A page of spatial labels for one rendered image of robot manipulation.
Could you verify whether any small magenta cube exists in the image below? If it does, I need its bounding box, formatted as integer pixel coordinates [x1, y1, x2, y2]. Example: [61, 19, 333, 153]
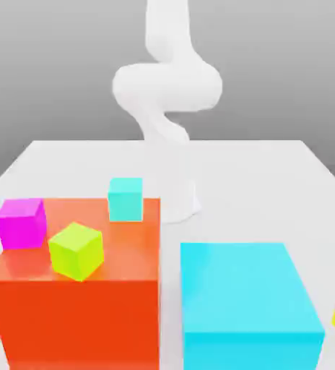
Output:
[0, 197, 48, 251]

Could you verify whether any large cyan box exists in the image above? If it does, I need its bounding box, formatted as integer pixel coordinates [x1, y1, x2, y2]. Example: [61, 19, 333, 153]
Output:
[180, 241, 326, 370]

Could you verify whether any small turquoise cube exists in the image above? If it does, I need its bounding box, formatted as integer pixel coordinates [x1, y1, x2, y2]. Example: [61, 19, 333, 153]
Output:
[107, 177, 144, 223]

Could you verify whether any small lime green cube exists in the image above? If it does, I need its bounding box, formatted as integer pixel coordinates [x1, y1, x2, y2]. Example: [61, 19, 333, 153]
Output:
[48, 221, 105, 283]

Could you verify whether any large orange box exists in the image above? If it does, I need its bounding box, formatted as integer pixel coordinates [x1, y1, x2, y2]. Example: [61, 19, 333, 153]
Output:
[0, 197, 162, 370]

